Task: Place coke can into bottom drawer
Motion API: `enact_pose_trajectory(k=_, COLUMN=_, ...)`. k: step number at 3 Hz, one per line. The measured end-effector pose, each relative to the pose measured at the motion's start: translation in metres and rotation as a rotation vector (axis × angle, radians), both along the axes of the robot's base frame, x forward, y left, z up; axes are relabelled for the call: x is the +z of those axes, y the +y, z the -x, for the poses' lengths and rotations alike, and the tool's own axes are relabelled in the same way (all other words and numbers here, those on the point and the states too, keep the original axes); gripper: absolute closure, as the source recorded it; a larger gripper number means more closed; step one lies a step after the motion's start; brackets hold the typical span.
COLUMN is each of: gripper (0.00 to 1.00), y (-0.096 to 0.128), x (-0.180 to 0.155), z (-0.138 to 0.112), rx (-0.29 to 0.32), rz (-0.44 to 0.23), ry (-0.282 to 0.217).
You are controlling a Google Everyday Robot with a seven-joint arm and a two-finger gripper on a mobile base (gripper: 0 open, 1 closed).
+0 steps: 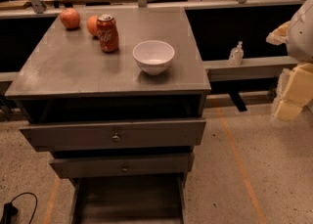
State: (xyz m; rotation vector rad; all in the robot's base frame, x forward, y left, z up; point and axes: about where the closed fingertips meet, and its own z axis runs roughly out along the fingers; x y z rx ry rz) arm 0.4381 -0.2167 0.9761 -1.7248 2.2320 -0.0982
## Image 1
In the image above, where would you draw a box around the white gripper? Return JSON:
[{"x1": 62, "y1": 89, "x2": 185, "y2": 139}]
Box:
[{"x1": 266, "y1": 0, "x2": 313, "y2": 122}]

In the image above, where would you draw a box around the red coke can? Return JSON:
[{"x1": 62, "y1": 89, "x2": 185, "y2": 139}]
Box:
[{"x1": 96, "y1": 14, "x2": 119, "y2": 53}]

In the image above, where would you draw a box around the grey top drawer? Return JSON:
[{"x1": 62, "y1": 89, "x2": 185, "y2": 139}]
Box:
[{"x1": 21, "y1": 118, "x2": 205, "y2": 152}]

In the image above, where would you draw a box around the grey middle drawer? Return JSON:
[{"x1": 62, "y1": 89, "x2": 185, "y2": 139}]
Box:
[{"x1": 50, "y1": 153, "x2": 195, "y2": 178}]

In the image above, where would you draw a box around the grey drawer cabinet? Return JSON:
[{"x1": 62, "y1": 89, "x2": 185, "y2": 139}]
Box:
[{"x1": 4, "y1": 6, "x2": 212, "y2": 224}]

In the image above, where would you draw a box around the grey open bottom drawer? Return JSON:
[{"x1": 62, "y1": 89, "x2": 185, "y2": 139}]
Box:
[{"x1": 68, "y1": 174, "x2": 188, "y2": 224}]

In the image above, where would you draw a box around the clear sanitizer pump bottle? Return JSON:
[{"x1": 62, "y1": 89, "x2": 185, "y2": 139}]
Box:
[{"x1": 229, "y1": 41, "x2": 244, "y2": 66}]

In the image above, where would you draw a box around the white bowl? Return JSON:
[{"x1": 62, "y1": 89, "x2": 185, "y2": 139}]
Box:
[{"x1": 133, "y1": 40, "x2": 175, "y2": 75}]

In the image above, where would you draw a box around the orange fruit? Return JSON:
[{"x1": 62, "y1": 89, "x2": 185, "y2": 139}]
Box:
[{"x1": 87, "y1": 16, "x2": 98, "y2": 36}]

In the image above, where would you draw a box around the red apple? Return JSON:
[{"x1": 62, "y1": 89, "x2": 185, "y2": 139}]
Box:
[{"x1": 60, "y1": 8, "x2": 80, "y2": 29}]

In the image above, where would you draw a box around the grey metal rail shelf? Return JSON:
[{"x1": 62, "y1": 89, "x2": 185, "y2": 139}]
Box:
[{"x1": 203, "y1": 56, "x2": 297, "y2": 82}]

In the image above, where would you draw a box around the black cable with plug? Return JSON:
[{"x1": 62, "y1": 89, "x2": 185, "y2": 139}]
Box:
[{"x1": 0, "y1": 192, "x2": 39, "y2": 224}]

